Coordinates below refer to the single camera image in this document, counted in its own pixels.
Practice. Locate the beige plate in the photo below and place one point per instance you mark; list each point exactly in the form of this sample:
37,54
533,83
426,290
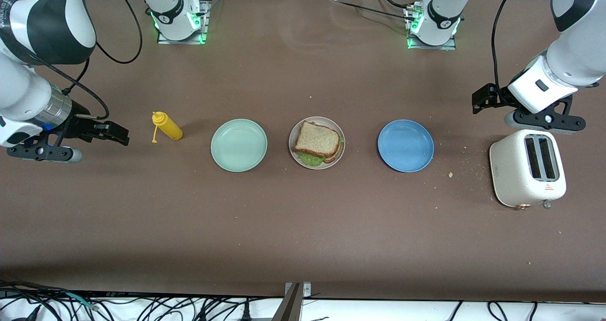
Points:
331,126

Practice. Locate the green lettuce leaf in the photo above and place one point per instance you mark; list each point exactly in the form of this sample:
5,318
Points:
310,160

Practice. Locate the white toaster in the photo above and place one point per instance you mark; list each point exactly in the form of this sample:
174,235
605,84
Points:
511,169

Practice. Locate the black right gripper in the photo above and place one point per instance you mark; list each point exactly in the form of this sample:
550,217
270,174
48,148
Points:
78,124

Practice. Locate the mint green plate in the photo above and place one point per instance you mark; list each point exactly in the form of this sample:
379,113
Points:
239,146

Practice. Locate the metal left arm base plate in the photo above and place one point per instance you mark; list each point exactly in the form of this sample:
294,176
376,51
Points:
445,47

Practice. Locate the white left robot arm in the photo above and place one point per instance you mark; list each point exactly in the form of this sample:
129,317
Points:
582,51

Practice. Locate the grey metal bar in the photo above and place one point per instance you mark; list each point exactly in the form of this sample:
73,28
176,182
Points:
289,307

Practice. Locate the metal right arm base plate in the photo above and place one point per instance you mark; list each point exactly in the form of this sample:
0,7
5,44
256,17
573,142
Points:
206,13

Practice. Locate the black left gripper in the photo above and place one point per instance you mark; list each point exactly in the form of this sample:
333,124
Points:
502,96

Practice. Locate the blue plate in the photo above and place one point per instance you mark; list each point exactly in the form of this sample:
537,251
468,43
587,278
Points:
405,146

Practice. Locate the yellow mustard squeeze bottle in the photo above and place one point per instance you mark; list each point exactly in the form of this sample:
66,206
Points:
170,129

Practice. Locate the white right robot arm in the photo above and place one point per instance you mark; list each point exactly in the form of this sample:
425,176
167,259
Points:
14,89

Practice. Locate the silver corner bracket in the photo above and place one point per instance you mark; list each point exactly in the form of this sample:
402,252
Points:
305,290

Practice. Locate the toasted brown bread slice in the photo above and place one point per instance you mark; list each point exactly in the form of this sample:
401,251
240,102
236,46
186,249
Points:
337,153
315,138

